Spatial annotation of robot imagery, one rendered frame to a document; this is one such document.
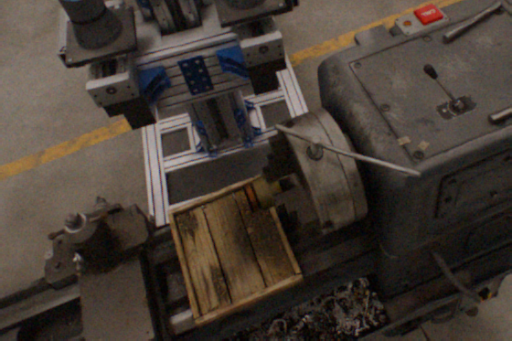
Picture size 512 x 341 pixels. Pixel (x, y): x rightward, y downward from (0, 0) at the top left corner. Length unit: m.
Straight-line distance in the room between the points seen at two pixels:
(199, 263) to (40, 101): 2.24
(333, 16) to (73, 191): 1.89
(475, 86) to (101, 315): 1.09
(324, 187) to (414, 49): 0.45
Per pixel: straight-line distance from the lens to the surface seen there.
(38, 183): 3.13
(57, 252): 1.67
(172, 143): 2.65
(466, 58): 1.36
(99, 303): 1.47
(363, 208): 1.27
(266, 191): 1.29
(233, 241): 1.50
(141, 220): 1.46
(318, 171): 1.18
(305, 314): 1.75
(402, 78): 1.30
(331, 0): 3.55
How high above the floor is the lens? 2.21
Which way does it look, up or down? 52 degrees down
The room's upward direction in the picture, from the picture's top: 10 degrees counter-clockwise
